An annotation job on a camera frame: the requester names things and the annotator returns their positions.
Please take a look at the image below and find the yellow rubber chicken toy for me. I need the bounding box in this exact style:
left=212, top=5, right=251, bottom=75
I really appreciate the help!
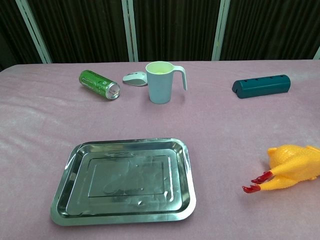
left=241, top=144, right=320, bottom=195

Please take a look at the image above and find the stainless steel rectangular tray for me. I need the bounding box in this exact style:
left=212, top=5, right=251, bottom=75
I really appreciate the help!
left=49, top=136, right=197, bottom=227

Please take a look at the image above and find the white computer mouse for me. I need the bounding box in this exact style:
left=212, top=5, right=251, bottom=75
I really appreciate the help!
left=122, top=71, right=149, bottom=87

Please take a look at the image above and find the pink tablecloth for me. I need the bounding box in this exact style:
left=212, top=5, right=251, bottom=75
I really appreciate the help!
left=0, top=58, right=320, bottom=240

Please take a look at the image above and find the green drink can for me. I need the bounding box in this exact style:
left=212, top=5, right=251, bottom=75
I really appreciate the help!
left=79, top=69, right=121, bottom=100

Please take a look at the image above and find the dark ribbed partition curtain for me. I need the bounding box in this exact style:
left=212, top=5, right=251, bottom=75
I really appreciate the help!
left=0, top=0, right=320, bottom=71

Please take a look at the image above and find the teal plastic holder box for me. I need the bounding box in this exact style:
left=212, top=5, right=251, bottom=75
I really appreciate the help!
left=231, top=74, right=292, bottom=100

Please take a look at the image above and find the white plastic mug with handle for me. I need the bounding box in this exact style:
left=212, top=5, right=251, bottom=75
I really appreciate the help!
left=145, top=60, right=188, bottom=105

